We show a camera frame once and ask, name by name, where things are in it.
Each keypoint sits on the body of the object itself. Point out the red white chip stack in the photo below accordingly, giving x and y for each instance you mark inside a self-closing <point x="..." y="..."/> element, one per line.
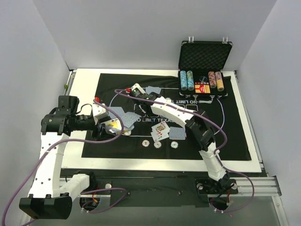
<point x="145" y="143"/>

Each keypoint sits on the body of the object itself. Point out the blue chip row right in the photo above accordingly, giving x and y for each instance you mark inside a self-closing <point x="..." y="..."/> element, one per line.
<point x="190" y="80"/>

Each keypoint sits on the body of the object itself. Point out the blue chip row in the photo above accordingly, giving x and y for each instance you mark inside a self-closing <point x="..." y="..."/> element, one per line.
<point x="183" y="80"/>
<point x="190" y="80"/>

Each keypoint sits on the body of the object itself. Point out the red orange card deck box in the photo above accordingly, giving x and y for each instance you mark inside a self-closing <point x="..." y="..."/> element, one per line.
<point x="203" y="89"/>

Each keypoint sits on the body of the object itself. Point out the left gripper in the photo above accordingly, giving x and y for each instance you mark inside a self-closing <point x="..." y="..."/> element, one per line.
<point x="98" y="131"/>

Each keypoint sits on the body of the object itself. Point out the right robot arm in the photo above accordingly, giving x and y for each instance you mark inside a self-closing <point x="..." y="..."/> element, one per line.
<point x="199" y="130"/>

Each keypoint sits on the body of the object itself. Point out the black poker chip case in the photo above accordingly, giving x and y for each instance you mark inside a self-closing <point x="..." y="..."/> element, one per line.
<point x="200" y="57"/>

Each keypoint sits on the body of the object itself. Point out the blue chip row left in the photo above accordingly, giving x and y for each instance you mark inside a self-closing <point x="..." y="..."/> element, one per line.
<point x="183" y="80"/>

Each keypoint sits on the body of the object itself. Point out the blue white chip stack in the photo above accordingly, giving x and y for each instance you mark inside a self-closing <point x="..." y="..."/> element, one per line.
<point x="174" y="144"/>

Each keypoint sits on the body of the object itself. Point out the red chip row in case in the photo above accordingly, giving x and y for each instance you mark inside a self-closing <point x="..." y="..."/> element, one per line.
<point x="212" y="80"/>

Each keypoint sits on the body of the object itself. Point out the clear round button in case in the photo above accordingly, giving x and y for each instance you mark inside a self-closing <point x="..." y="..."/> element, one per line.
<point x="203" y="78"/>

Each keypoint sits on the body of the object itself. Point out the tan chip row in case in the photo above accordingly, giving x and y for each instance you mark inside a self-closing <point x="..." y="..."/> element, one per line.
<point x="219" y="81"/>

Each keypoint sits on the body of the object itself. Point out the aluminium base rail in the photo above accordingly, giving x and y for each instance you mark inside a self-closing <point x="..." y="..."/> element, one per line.
<point x="258" y="186"/>

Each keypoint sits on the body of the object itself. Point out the blue playing card deck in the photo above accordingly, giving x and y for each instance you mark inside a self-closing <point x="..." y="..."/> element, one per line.
<point x="112" y="126"/>

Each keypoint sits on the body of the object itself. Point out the face up red card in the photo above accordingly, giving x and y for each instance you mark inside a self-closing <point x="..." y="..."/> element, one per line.
<point x="155" y="136"/>

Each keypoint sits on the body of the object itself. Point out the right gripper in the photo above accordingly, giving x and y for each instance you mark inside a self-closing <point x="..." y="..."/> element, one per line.
<point x="139" y="103"/>

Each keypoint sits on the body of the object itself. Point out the black poker table mat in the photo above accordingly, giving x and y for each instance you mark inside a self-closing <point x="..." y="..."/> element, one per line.
<point x="223" y="112"/>

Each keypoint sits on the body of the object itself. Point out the grey white single chip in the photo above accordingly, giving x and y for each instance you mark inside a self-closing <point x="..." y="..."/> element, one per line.
<point x="127" y="133"/>

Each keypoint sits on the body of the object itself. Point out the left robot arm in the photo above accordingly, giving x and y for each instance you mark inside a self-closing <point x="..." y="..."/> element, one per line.
<point x="46" y="198"/>

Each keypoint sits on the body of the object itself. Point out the face up king card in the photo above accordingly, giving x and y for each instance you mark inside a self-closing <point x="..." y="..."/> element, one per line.
<point x="161" y="128"/>

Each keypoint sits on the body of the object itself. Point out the grey white chip stack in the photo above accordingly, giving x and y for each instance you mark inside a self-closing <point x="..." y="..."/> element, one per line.
<point x="157" y="144"/>

